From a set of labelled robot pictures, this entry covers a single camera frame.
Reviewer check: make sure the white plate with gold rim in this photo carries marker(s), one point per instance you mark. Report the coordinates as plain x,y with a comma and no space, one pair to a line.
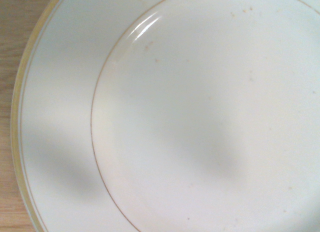
190,117

